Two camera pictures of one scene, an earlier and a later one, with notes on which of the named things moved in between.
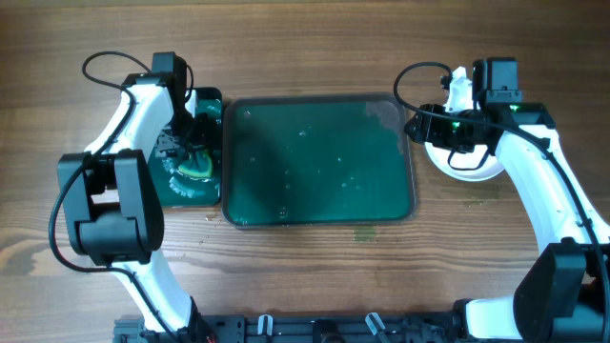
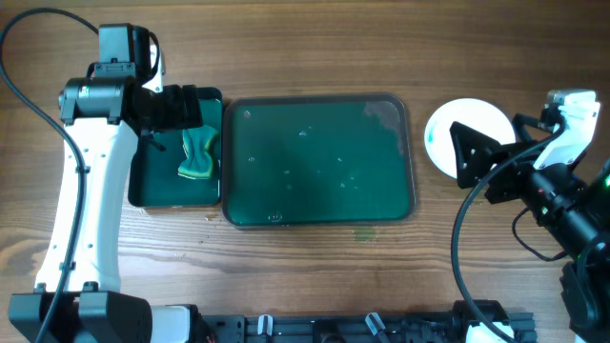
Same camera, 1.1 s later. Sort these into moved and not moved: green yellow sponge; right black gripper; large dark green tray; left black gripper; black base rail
Moved: right black gripper; left black gripper
Not moved: large dark green tray; green yellow sponge; black base rail
